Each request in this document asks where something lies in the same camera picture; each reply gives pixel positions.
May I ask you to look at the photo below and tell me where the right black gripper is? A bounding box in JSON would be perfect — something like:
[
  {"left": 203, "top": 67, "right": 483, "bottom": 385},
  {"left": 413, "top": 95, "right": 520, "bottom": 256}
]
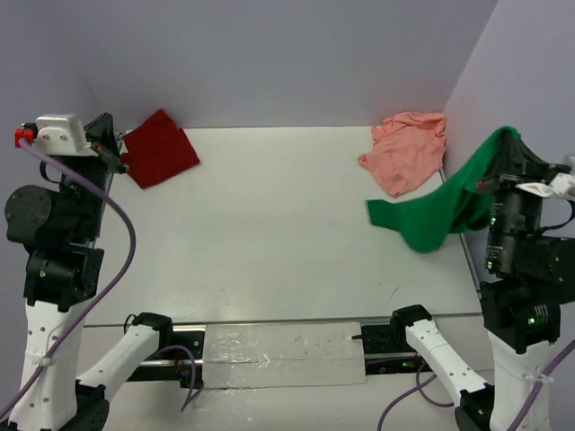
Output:
[{"left": 473, "top": 121, "right": 552, "bottom": 266}]

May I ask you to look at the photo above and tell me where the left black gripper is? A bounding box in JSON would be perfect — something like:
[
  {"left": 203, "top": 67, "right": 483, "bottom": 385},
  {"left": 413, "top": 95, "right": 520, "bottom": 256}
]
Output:
[{"left": 63, "top": 111, "right": 131, "bottom": 236}]

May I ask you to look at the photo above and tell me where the green t-shirt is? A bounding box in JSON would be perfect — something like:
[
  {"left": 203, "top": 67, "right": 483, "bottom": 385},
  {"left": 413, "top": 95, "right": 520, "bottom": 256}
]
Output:
[{"left": 366, "top": 126, "right": 521, "bottom": 253}]

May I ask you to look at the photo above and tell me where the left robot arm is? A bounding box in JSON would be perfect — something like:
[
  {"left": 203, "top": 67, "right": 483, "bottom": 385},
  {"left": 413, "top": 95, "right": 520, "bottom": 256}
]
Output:
[{"left": 1, "top": 113, "right": 176, "bottom": 430}]

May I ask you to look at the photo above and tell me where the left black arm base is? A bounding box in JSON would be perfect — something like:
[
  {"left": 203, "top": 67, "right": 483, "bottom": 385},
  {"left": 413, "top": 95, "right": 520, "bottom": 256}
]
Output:
[{"left": 128, "top": 325, "right": 206, "bottom": 390}]

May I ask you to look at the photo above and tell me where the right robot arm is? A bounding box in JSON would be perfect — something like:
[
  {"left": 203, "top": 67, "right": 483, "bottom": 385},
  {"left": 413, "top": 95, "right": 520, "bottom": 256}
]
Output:
[{"left": 390, "top": 129, "right": 574, "bottom": 430}]

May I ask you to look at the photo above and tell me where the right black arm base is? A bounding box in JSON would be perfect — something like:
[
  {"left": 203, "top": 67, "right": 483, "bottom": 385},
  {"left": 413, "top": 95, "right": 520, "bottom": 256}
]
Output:
[{"left": 351, "top": 322, "right": 425, "bottom": 375}]

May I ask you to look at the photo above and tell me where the red folded t-shirt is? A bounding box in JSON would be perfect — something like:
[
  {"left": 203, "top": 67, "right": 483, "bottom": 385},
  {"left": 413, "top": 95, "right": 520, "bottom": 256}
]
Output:
[{"left": 120, "top": 110, "right": 200, "bottom": 189}]

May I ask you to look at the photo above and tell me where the salmon pink crumpled t-shirt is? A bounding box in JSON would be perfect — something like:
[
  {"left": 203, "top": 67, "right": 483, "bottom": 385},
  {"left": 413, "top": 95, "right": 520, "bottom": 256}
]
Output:
[{"left": 358, "top": 112, "right": 447, "bottom": 198}]

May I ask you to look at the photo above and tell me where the taped white cardboard panel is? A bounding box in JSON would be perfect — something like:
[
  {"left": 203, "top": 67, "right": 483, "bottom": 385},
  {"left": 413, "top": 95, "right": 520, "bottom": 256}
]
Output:
[{"left": 202, "top": 322, "right": 367, "bottom": 390}]

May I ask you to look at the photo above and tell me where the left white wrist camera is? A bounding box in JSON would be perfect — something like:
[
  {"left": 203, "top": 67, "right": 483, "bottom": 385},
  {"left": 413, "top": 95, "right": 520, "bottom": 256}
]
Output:
[{"left": 14, "top": 114, "right": 97, "bottom": 157}]

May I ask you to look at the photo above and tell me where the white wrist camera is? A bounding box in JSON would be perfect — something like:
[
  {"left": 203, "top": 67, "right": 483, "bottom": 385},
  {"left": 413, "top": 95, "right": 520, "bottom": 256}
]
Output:
[
  {"left": 517, "top": 154, "right": 574, "bottom": 201},
  {"left": 14, "top": 114, "right": 97, "bottom": 157}
]

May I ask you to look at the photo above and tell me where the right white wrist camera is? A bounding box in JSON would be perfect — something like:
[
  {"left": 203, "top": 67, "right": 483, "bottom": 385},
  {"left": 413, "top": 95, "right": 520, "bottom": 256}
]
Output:
[{"left": 517, "top": 154, "right": 574, "bottom": 201}]

